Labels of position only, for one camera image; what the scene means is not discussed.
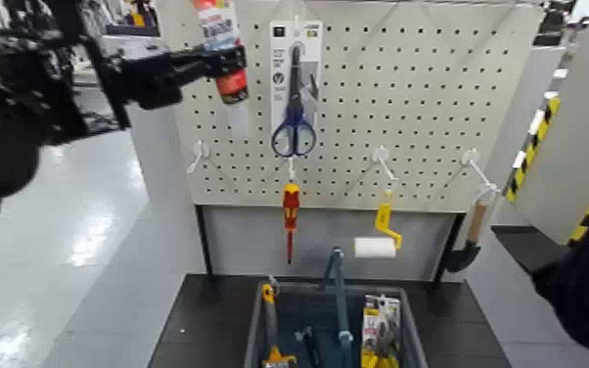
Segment yellow grey hand tool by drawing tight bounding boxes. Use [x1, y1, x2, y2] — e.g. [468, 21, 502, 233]
[260, 277, 298, 368]

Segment grey partition with hazard tape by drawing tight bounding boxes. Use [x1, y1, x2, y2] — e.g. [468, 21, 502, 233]
[504, 0, 589, 244]

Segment grey pegboard lower panel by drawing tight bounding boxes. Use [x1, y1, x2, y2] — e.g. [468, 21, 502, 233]
[202, 205, 456, 282]

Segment red yellow screwdriver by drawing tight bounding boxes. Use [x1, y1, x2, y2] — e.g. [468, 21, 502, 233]
[282, 182, 302, 266]

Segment grey partition panel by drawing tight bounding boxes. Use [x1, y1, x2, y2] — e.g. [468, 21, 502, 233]
[121, 92, 208, 276]

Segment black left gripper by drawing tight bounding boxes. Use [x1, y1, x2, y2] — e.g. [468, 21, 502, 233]
[116, 45, 249, 111]

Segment small black hand tool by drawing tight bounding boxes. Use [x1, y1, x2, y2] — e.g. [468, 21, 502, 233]
[294, 326, 323, 368]

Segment yellow packaged pliers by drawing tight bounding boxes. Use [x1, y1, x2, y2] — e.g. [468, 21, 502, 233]
[361, 294, 402, 368]

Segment cream perforated pegboard panel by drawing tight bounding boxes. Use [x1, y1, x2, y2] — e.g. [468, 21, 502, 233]
[168, 0, 545, 213]

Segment red white glue tube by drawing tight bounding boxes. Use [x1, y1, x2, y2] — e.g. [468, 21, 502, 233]
[193, 0, 250, 106]

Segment yellow handled white paint roller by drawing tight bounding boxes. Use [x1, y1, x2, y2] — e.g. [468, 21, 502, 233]
[353, 191, 404, 259]

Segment grey plastic crate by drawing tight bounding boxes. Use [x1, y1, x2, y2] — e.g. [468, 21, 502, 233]
[244, 280, 430, 368]

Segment blue crate carry handle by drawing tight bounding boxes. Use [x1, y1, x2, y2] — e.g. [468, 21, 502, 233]
[319, 248, 355, 368]

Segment packaged blue handled scissors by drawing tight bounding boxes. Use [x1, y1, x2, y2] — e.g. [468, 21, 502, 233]
[268, 20, 324, 159]

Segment black pegboard stand leg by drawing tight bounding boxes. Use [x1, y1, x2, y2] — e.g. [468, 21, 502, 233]
[195, 205, 216, 281]
[431, 212, 467, 289]

